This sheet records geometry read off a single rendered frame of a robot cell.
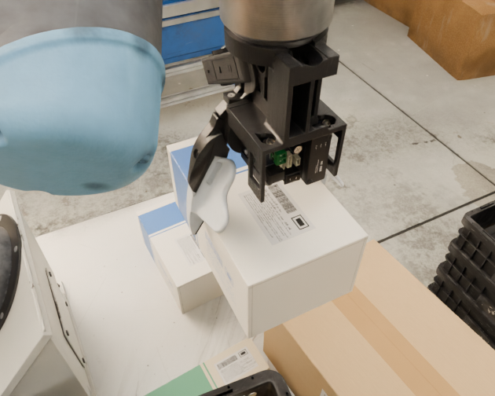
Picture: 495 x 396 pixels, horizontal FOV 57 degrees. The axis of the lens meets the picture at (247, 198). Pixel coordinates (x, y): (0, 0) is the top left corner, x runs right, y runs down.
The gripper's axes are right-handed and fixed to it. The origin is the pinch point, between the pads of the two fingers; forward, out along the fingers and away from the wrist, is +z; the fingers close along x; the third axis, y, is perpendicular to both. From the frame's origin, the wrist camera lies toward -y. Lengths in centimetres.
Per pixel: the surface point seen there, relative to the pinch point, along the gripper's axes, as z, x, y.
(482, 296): 69, 68, -1
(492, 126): 111, 187, -88
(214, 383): 34.9, -7.3, 1.3
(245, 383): 17.9, -6.1, 9.6
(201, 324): 41.0, -4.5, -11.8
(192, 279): 32.0, -3.9, -15.5
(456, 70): 107, 203, -133
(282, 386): 17.9, -2.4, 11.7
